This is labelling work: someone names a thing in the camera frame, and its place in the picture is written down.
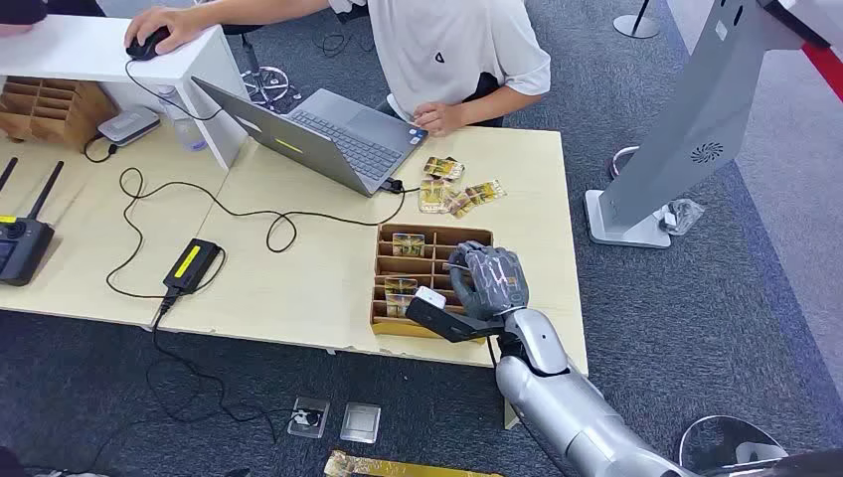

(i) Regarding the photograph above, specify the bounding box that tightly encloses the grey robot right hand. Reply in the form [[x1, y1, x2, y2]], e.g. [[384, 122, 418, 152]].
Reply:
[[449, 240, 531, 323]]

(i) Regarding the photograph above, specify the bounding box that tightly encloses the person's left hand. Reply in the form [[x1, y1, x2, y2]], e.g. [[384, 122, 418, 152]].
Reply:
[[413, 100, 466, 138]]

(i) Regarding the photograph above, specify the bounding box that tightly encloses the person's right hand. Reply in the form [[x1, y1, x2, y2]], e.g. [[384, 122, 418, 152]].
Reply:
[[123, 6, 206, 56]]

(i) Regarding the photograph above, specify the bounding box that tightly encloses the black computer mouse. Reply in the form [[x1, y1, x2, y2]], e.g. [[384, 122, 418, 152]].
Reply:
[[126, 26, 172, 62]]

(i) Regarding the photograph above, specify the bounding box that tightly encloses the wooden card organizer box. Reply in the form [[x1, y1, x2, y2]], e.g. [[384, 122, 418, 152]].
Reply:
[[370, 223, 495, 345]]

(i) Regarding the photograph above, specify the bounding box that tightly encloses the person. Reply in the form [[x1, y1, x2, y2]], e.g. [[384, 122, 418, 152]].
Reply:
[[123, 0, 553, 138], [0, 0, 106, 38]]

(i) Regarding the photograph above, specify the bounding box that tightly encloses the white desk riser shelf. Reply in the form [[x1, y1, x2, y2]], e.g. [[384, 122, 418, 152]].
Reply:
[[0, 14, 251, 173]]

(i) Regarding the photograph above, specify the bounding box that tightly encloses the clear plastic water bottle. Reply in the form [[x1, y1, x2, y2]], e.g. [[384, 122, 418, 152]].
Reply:
[[156, 85, 210, 153]]

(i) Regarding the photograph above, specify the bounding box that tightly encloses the white grey router box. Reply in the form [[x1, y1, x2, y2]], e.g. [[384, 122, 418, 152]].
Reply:
[[96, 104, 162, 147]]

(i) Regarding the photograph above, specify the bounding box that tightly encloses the chrome office chair base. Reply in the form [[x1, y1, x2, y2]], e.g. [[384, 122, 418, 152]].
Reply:
[[221, 25, 304, 114]]

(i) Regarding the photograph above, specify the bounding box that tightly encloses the grey laptop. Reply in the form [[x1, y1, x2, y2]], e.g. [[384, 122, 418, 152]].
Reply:
[[191, 76, 429, 198]]

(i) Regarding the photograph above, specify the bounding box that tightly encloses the wooden slotted organizer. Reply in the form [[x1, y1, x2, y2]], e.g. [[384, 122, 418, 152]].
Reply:
[[0, 76, 120, 150]]

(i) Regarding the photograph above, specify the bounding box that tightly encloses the plain metal floor plate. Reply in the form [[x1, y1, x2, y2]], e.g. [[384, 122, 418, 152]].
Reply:
[[339, 401, 383, 445]]

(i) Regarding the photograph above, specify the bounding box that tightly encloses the clear plastic bag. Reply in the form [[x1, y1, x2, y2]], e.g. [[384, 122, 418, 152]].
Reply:
[[660, 198, 705, 237]]

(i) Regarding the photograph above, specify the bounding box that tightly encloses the gold floor strip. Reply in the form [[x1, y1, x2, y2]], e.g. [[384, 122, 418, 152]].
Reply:
[[323, 450, 506, 477]]

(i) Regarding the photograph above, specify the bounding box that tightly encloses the round metal stanchion base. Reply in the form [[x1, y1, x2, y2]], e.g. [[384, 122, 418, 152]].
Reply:
[[612, 0, 661, 40]]

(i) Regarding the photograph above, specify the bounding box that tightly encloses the floor socket plate with plug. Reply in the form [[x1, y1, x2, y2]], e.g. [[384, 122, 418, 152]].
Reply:
[[286, 396, 331, 440]]

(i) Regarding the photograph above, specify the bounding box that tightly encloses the black power adapter yellow label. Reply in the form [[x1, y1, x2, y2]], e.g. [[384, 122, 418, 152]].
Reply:
[[162, 238, 223, 296]]

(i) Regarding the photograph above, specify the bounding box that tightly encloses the grey kiosk stand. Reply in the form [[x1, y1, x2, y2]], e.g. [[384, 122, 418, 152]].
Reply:
[[585, 0, 843, 250]]

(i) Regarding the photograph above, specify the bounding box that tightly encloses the black remote controller with antennas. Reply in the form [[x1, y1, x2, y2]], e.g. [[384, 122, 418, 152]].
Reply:
[[0, 156, 66, 287]]

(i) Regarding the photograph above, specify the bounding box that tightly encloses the round chrome chair base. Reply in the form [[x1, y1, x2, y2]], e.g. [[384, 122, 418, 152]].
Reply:
[[678, 414, 789, 475]]

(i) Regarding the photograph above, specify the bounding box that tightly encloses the red barrier tape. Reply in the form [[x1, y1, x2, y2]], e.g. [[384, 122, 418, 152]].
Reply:
[[800, 40, 843, 104]]

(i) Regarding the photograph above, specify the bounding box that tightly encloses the pale wrist camera black mount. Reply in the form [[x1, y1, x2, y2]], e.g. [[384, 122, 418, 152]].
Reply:
[[405, 286, 506, 345]]

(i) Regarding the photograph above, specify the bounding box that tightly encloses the black mouse cable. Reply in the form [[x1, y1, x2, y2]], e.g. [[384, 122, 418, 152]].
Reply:
[[123, 58, 224, 123]]

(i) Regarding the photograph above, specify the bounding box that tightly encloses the black floor cable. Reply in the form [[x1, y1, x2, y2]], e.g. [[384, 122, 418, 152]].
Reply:
[[311, 29, 372, 60]]

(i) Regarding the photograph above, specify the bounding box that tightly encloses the black router cable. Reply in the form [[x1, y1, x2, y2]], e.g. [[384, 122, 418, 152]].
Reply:
[[83, 134, 120, 165]]

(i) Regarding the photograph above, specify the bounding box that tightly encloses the metal ring base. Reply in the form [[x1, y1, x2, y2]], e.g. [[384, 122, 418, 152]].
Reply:
[[608, 145, 641, 180]]

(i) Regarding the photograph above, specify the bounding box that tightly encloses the black laptop charger cable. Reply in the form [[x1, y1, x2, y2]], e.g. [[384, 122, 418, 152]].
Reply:
[[104, 167, 422, 301]]

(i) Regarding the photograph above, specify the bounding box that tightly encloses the black mains power cord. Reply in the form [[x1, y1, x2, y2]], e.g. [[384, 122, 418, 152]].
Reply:
[[85, 292, 325, 470]]

